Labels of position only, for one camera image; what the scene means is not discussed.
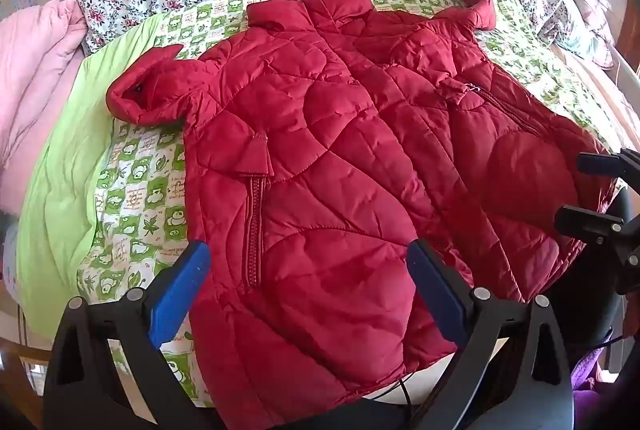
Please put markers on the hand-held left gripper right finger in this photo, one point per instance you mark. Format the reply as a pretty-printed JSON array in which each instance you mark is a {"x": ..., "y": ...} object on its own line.
[{"x": 440, "y": 297}]

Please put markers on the red quilted jacket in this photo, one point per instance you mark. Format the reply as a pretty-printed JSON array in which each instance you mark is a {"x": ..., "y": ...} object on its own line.
[{"x": 330, "y": 170}]

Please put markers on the purple cloth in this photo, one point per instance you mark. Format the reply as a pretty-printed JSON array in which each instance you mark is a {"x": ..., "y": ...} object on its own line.
[{"x": 597, "y": 385}]

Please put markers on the light green sheet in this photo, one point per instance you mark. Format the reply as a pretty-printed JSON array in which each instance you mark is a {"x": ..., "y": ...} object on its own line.
[{"x": 65, "y": 190}]

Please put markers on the plaid pillow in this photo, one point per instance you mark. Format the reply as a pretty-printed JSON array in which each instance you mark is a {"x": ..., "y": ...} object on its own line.
[{"x": 582, "y": 10}]

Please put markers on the wooden bed frame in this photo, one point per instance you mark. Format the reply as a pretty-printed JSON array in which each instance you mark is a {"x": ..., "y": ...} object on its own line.
[{"x": 20, "y": 385}]

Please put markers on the green animal print bedsheet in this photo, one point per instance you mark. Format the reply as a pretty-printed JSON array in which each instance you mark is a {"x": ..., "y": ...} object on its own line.
[{"x": 135, "y": 210}]

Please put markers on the pink blanket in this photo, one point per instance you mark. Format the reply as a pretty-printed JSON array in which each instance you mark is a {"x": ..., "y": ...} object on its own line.
[{"x": 35, "y": 75}]

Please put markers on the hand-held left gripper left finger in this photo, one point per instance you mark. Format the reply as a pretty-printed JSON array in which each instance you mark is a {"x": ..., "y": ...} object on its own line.
[{"x": 177, "y": 292}]

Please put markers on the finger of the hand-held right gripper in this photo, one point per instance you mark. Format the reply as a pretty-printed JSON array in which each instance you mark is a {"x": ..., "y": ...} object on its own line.
[
  {"x": 585, "y": 220},
  {"x": 602, "y": 164}
]

